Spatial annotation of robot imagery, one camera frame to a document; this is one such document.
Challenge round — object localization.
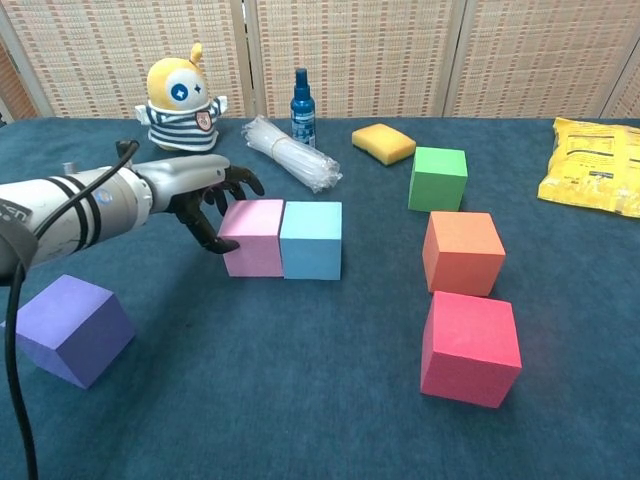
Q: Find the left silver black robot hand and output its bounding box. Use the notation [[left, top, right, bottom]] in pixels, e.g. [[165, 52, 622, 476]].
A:
[[134, 153, 265, 255]]

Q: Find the pink foam cube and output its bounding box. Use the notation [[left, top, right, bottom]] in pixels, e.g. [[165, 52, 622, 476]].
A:
[[217, 198, 286, 279]]

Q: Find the purple foam cube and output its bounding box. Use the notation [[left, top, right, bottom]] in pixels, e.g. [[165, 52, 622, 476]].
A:
[[0, 273, 136, 390]]

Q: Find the green foam cube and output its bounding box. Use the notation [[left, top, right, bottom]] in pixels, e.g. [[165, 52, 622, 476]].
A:
[[407, 146, 469, 213]]

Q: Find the orange foam cube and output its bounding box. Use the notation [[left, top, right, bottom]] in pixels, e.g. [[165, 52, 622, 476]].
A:
[[421, 210, 507, 298]]

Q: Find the red foam cube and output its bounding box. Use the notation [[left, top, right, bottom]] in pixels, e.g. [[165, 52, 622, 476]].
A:
[[419, 290, 523, 410]]

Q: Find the yellow plush toy striped shirt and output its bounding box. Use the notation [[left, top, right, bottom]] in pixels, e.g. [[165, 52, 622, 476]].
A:
[[135, 42, 229, 154]]

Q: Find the clear plastic bag bundle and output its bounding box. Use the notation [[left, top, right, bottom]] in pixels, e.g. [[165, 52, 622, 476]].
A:
[[241, 114, 344, 195]]

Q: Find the blue spray bottle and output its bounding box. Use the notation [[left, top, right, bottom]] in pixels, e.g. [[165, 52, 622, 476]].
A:
[[290, 67, 317, 149]]

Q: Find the light blue foam cube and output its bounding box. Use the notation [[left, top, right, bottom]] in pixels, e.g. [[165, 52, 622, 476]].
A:
[[278, 200, 344, 281]]

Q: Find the yellow sponge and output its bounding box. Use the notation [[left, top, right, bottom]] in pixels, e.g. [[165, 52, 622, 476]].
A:
[[351, 123, 417, 167]]

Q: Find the woven folding screen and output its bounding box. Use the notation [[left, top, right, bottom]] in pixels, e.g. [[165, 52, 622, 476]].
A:
[[0, 0, 640, 120]]

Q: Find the blue felt table cover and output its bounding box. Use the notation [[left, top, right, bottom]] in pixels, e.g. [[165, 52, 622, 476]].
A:
[[0, 117, 640, 480]]

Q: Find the yellow snack bag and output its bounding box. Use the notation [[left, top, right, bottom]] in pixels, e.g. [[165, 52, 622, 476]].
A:
[[537, 116, 640, 219]]

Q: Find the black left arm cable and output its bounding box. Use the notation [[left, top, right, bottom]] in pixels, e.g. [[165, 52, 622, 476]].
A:
[[4, 139, 140, 480]]

